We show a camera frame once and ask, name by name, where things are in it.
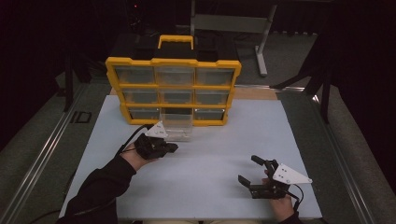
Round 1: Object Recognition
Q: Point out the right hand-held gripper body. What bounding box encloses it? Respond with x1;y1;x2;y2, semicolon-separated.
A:
249;159;313;200

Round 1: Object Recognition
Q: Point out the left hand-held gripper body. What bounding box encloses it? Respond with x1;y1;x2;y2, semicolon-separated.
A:
134;120;169;161

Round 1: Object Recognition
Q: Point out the clear plastic screw drawer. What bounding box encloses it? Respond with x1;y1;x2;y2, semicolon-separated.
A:
159;112;194;143

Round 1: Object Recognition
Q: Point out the yellow drawer organizer cabinet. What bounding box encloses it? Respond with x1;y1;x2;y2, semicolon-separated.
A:
105;35;243;127

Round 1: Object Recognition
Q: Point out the person's left hand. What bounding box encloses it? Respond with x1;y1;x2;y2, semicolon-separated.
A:
120;142;157;172

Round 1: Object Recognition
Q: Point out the person's right hand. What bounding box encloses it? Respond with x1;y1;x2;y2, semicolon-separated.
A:
261;169;296;217

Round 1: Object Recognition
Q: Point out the white table cover board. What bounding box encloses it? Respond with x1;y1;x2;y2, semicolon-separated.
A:
58;94;323;220

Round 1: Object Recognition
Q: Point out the grid of clear cabinet drawers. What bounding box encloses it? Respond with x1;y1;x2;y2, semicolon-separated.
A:
114;65;235;121

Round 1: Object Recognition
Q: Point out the black stand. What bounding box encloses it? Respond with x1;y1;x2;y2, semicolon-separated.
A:
270;31;333;124
62;46;94;113

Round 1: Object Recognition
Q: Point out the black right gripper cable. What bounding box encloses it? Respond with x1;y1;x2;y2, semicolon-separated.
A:
288;183;305;216

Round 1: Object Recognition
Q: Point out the metal floor rail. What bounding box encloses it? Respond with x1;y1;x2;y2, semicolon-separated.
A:
311;92;376;224
0;83;83;224

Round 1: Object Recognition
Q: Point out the grey metal table frame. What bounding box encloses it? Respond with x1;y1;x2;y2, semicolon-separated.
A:
190;0;278;77

